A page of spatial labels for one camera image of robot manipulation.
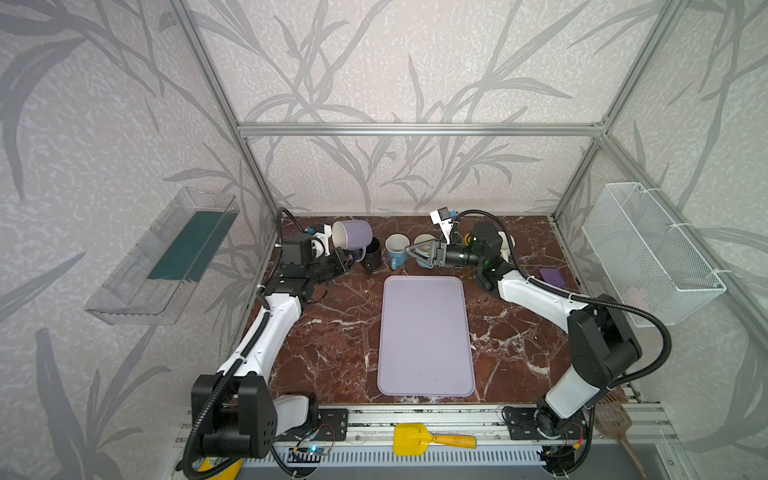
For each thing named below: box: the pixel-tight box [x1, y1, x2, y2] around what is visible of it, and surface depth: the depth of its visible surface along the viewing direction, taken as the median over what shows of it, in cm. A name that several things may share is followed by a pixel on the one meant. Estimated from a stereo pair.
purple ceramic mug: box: [332, 220, 373, 262], surface depth 85 cm
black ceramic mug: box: [365, 237, 382, 274], surface depth 102 cm
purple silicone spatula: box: [539, 268, 566, 288], surface depth 104 cm
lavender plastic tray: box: [377, 275, 475, 397], surface depth 88 cm
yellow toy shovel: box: [393, 423, 477, 456], surface depth 72 cm
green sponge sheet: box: [148, 211, 239, 283], surface depth 69 cm
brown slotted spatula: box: [594, 386, 645, 480], surface depth 76 cm
